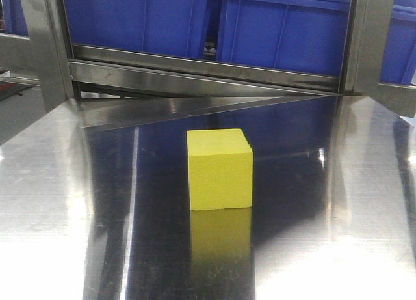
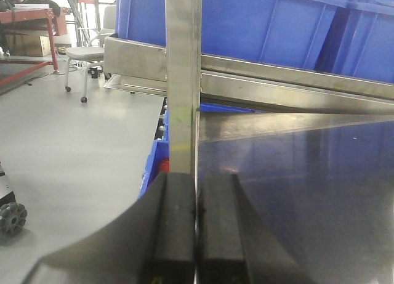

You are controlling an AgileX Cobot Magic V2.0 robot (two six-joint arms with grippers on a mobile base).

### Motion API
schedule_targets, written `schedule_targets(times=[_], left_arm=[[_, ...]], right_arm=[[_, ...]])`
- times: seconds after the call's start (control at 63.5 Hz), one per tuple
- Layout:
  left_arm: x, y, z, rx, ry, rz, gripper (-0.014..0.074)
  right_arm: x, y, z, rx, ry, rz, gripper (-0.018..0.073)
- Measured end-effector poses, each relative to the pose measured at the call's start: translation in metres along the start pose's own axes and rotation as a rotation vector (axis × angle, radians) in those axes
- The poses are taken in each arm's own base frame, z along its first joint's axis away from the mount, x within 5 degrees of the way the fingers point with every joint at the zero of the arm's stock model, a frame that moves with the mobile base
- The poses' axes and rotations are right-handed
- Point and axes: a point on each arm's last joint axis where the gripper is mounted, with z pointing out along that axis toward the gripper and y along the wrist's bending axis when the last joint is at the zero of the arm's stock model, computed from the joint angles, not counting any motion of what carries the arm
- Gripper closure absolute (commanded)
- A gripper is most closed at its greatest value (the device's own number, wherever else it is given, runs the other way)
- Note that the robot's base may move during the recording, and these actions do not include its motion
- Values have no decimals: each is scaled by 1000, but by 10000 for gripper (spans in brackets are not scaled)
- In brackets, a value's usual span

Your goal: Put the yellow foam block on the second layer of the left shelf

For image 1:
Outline blue bin far right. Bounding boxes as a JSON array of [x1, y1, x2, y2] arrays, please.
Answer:
[[380, 5, 415, 85]]

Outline blue plastic bin left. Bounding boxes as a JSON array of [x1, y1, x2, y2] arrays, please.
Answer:
[[64, 0, 214, 59]]

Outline yellow foam block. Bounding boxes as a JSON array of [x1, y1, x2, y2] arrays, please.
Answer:
[[186, 128, 254, 211]]

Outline blue plastic bin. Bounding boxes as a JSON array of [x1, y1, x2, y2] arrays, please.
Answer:
[[216, 0, 350, 76], [64, 0, 214, 59]]

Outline stainless steel shelf frame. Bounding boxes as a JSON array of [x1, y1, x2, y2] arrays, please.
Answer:
[[0, 0, 416, 146]]

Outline blue plastic bin right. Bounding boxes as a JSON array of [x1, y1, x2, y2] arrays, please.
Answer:
[[216, 0, 350, 76]]

